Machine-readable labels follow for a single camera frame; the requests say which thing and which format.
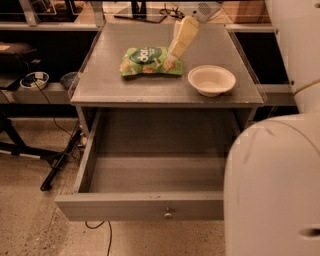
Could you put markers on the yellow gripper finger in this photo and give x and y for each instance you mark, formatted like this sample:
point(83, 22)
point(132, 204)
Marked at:
point(184, 33)

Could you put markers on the green rice chip bag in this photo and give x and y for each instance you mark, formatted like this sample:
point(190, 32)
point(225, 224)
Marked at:
point(149, 60)

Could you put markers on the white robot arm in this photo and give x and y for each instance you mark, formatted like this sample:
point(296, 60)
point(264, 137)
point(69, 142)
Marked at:
point(272, 175)

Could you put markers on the open grey top drawer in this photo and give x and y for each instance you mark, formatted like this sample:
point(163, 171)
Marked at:
point(138, 162)

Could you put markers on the black bag on shelf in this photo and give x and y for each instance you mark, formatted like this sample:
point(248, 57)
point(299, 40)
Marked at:
point(17, 57)

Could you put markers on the round metal drawer knob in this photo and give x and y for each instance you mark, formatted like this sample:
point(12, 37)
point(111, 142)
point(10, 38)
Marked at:
point(168, 214)

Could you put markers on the black monitor stand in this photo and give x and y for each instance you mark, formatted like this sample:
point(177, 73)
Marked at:
point(139, 11)

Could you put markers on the white paper bowl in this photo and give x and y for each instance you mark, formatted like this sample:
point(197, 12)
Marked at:
point(210, 80)

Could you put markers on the cardboard box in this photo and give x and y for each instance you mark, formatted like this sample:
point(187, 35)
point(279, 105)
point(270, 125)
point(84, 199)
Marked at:
point(246, 11)

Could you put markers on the grey cabinet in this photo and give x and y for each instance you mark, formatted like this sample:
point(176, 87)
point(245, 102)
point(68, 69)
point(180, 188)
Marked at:
point(102, 85)

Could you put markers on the dark round bowl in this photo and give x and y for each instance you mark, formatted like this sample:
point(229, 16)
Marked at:
point(69, 79)

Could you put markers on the grey shelf rack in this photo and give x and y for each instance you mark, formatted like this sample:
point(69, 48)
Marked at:
point(254, 43)

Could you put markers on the black floor stand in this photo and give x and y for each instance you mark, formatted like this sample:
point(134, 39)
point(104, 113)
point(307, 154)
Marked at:
point(20, 148)

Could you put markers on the white bowl with cables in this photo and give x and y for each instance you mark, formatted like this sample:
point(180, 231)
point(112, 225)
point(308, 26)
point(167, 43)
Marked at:
point(35, 80)

